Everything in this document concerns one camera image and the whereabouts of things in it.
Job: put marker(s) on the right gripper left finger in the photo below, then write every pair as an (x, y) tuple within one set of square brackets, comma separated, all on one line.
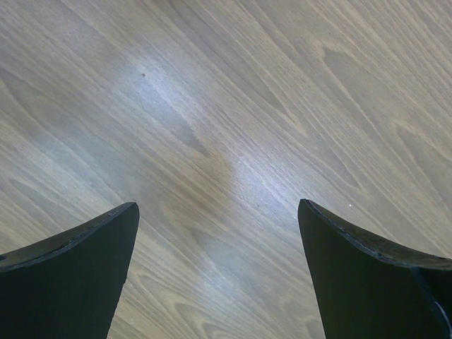
[(69, 285)]

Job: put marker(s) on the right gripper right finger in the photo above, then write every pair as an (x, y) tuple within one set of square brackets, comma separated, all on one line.
[(368, 286)]

